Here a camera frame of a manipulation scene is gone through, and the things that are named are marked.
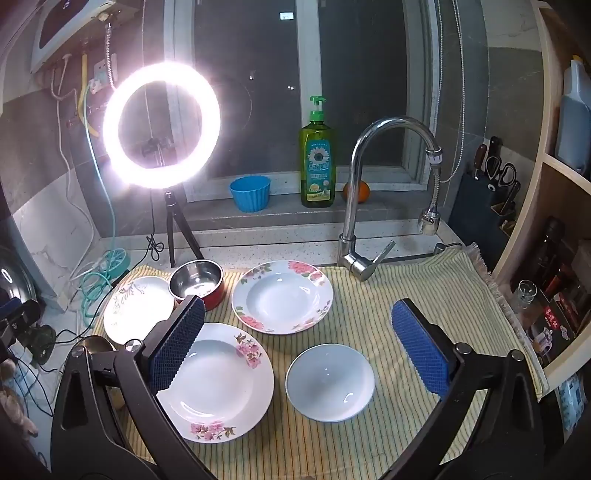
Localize dark glass bottle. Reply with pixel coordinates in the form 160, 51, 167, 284
526, 217, 566, 296

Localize red printed box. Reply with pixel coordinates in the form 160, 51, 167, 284
526, 291, 578, 365

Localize black scissors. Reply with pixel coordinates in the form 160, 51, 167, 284
485, 157, 518, 190

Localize window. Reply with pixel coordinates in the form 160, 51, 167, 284
161, 0, 439, 204

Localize white plate pink rose rim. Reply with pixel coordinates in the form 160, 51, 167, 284
231, 260, 334, 334

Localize water heater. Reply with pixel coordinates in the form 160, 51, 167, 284
30, 0, 123, 75

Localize yellow striped towel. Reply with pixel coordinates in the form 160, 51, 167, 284
90, 244, 550, 480

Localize chrome faucet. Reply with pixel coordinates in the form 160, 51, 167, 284
337, 116, 445, 282

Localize black device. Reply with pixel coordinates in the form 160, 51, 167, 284
0, 298, 41, 358

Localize orange fruit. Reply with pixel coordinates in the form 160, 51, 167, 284
342, 181, 371, 204

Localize wall outlet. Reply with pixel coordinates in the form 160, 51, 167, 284
88, 62, 116, 95

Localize dark blue knife block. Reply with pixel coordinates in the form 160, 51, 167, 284
447, 173, 520, 241

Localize black cable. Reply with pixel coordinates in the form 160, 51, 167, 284
143, 189, 167, 273

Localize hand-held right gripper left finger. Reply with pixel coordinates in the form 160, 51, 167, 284
48, 295, 218, 480

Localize black tripod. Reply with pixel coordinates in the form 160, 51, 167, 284
164, 188, 206, 269

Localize white plastic jug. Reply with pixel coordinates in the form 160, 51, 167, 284
554, 55, 591, 174

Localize dark green base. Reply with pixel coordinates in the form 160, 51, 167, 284
25, 325, 57, 366

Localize white plate brown branch print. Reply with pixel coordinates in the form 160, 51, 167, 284
103, 276, 176, 346

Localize plain white bowl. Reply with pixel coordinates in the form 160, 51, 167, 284
285, 344, 376, 423

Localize person's left hand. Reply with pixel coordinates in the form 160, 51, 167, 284
0, 357, 40, 437

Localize yellow gas hose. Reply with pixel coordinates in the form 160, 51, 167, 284
78, 53, 100, 137

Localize white plate pink blossom print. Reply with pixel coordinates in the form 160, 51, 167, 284
154, 322, 275, 444

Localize blue white packet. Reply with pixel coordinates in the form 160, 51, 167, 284
556, 374, 587, 418

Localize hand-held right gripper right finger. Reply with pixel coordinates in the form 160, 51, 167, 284
379, 298, 548, 480

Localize metal flex hose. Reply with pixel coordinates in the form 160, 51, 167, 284
104, 21, 116, 88

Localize clear drinking glass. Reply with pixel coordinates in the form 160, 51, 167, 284
510, 279, 539, 315

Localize ring light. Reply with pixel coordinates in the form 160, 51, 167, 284
102, 62, 222, 190

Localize green dish soap bottle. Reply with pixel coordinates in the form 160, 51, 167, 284
300, 95, 336, 208

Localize wooden shelf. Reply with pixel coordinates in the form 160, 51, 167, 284
492, 0, 591, 398

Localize blue ribbed cup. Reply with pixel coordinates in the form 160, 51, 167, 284
229, 175, 271, 213

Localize white cable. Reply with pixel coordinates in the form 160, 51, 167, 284
48, 55, 100, 296

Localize red steel bowl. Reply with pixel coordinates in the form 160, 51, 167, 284
168, 260, 225, 311

